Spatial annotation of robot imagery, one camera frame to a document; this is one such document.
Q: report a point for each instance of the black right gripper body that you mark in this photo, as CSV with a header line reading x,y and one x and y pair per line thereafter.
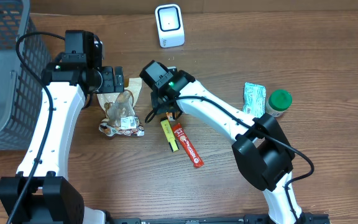
x,y
161,106

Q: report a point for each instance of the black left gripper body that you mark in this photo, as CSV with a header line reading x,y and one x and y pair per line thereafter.
x,y
117,80

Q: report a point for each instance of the orange Kleenex tissue pack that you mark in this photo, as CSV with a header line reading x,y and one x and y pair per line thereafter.
x,y
171,116

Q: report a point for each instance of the yellow black marker pen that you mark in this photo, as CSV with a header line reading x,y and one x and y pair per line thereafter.
x,y
169,134

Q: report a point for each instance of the brown cookie snack bag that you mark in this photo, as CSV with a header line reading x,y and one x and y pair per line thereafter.
x,y
119,110

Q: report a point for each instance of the red snack bar wrapper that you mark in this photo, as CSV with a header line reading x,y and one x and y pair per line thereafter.
x,y
187,146

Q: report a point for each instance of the teal wet wipes pack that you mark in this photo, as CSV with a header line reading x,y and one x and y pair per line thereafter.
x,y
254,99

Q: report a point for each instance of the green lid glass jar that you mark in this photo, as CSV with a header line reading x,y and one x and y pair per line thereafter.
x,y
278,102

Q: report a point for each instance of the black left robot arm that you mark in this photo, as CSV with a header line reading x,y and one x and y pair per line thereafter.
x,y
40,191

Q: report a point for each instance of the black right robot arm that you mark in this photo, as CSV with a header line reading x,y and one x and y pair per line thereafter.
x,y
261,150

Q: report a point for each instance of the white barcode scanner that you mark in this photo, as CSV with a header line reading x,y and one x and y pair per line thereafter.
x,y
169,25

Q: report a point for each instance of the grey plastic mesh basket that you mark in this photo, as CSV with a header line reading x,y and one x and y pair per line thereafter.
x,y
20,94

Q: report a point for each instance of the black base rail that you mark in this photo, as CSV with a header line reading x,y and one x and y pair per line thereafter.
x,y
307,218

